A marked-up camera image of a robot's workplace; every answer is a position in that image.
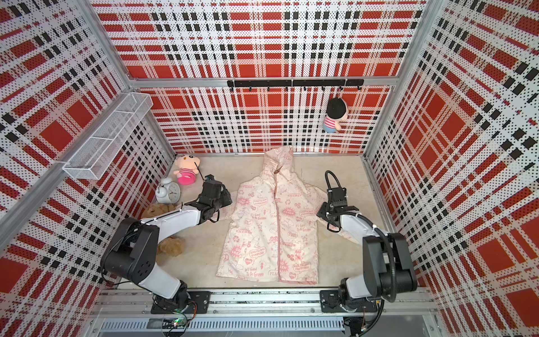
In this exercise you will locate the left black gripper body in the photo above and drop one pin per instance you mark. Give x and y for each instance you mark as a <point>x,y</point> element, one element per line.
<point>224,200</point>

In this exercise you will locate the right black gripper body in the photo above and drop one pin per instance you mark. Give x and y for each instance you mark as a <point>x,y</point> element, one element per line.
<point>325,210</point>

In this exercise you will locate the cream pink printed jacket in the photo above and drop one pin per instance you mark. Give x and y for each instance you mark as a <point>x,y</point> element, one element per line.
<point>273,232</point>

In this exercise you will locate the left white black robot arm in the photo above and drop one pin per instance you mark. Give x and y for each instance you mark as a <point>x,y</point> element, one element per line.
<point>132,251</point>

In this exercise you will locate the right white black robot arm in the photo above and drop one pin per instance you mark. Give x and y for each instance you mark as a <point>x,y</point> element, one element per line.
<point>387,267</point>

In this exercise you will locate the pink pig plush doll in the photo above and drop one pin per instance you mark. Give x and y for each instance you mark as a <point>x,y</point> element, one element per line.
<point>187,169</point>

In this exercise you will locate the white alarm clock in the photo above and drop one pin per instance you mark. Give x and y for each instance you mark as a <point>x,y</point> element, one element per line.
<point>168,191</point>

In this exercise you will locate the brown teddy bear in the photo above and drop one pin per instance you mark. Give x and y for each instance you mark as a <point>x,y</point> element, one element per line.
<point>172,246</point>

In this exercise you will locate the black-haired hanging doll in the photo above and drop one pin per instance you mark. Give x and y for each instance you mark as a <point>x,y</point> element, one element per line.
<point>336,112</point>

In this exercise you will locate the green circuit board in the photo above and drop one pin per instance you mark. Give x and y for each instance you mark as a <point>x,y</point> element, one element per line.
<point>173,323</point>

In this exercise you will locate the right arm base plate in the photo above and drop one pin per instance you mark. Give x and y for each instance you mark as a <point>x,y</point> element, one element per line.
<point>338,301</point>

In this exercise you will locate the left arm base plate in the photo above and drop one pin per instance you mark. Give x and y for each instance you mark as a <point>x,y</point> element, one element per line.
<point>198,301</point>

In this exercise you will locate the black hook rail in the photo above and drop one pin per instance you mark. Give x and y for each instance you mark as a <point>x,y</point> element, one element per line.
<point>302,83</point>

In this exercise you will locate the aluminium front rail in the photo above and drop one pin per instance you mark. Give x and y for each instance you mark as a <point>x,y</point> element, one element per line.
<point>268,311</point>

